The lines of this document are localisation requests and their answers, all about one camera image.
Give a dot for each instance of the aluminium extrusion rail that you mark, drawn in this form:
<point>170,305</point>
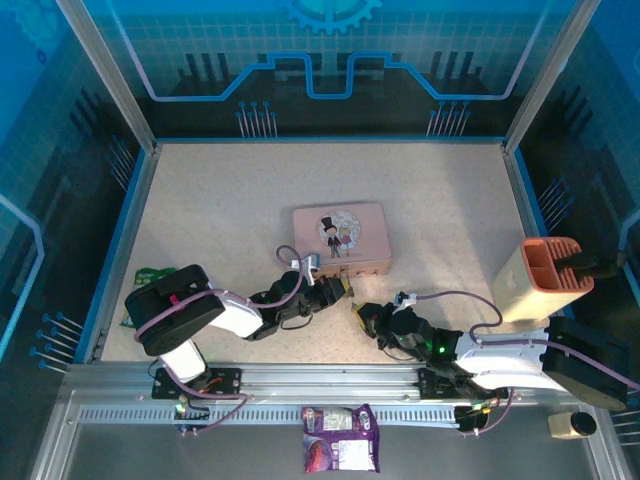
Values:
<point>325,380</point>

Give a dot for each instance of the pink tin box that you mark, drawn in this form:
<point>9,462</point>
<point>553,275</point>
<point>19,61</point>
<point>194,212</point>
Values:
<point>365,220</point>

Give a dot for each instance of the green snack bag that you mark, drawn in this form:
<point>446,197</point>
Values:
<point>155,276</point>

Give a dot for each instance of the purple snack bag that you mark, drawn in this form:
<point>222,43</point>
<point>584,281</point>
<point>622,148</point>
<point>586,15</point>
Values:
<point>340,440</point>

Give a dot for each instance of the aluminium side rail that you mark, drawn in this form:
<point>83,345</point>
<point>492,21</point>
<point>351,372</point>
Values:
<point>127,250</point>
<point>522,200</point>

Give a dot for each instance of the aluminium frame post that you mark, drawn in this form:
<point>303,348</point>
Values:
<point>107,75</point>
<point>545,75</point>

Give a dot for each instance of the beige orange utensil holder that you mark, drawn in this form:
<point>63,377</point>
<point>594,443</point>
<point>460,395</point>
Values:
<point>520,285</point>

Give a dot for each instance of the beige block with black cap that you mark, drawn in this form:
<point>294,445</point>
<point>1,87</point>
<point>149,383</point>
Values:
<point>570,425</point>

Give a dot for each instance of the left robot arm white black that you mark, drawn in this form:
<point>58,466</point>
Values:
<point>230,312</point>

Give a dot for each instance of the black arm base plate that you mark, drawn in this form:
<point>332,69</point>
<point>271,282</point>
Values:
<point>424,386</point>
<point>227,381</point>

